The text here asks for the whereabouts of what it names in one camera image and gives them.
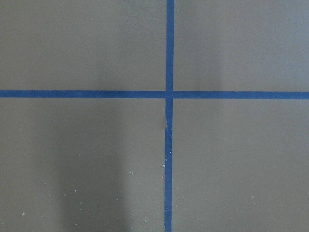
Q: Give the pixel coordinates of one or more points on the vertical blue tape strip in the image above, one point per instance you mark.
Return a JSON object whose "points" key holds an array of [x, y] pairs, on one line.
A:
{"points": [[169, 115]]}

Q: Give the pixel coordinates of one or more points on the horizontal blue tape strip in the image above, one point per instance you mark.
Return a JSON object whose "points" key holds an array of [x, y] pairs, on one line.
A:
{"points": [[130, 94]]}

